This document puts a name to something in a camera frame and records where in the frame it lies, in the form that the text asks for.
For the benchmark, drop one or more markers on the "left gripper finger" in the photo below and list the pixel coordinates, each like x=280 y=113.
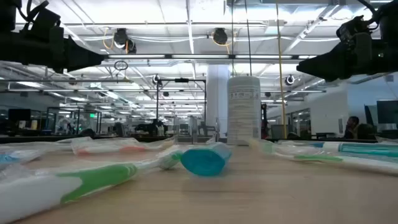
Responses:
x=77 y=57

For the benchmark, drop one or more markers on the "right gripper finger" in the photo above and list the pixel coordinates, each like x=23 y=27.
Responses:
x=332 y=65

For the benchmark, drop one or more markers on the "blue toothbrush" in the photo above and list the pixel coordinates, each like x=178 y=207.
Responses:
x=315 y=144
x=9 y=158

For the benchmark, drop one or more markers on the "teal packaged toothbrush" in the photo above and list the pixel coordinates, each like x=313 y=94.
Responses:
x=367 y=150

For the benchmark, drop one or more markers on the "green toothbrush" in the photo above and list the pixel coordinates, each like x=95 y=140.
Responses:
x=102 y=177
x=317 y=158

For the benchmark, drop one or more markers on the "blue mouthwash bottle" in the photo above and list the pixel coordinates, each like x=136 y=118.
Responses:
x=203 y=161

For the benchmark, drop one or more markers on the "black computer monitor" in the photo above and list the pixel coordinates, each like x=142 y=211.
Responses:
x=387 y=112
x=19 y=114

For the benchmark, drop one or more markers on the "person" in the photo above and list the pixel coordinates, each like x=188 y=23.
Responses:
x=353 y=124

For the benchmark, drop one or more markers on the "white wipes canister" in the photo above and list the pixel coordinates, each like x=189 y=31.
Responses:
x=244 y=112

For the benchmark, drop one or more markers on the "long ceiling light bar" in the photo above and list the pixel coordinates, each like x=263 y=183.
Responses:
x=199 y=56

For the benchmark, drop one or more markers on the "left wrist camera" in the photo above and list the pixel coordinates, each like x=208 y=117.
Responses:
x=46 y=23

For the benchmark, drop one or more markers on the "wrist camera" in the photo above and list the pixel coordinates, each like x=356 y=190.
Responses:
x=351 y=29
x=46 y=23

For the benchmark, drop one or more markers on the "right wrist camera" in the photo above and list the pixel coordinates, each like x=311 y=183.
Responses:
x=351 y=29

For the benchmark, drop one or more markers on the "black aluminium table frame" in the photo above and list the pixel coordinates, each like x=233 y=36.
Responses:
x=46 y=139

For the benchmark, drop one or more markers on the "black metal frame rig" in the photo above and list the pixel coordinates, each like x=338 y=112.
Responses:
x=182 y=80

